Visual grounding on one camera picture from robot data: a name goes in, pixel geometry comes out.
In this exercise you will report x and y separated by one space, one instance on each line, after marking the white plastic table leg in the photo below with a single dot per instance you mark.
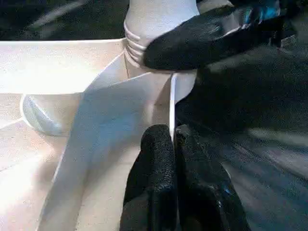
156 19

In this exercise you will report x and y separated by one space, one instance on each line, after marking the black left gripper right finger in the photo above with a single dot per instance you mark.
204 192

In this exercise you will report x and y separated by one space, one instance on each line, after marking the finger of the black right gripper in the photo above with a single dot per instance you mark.
192 48

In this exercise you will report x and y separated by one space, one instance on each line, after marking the white plastic table top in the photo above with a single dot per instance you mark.
48 120

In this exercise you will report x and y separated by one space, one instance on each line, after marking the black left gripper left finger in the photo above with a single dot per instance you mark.
154 183

